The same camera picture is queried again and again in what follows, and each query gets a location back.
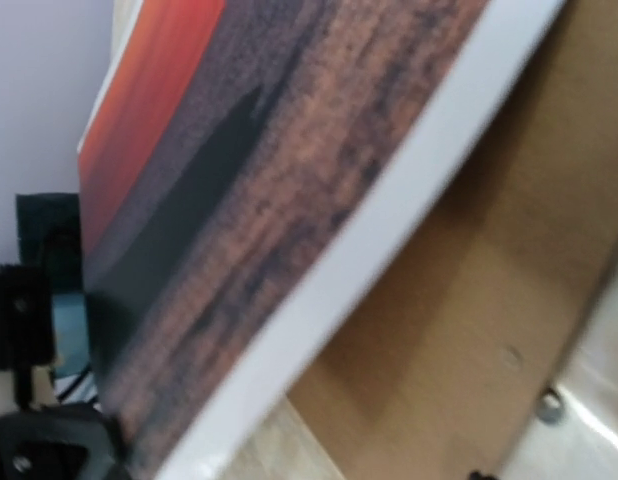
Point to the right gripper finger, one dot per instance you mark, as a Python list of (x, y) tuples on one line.
[(71, 441)]

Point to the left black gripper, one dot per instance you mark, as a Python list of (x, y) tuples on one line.
[(49, 237)]

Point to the brown backing board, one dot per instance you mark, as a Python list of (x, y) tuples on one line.
[(436, 373)]

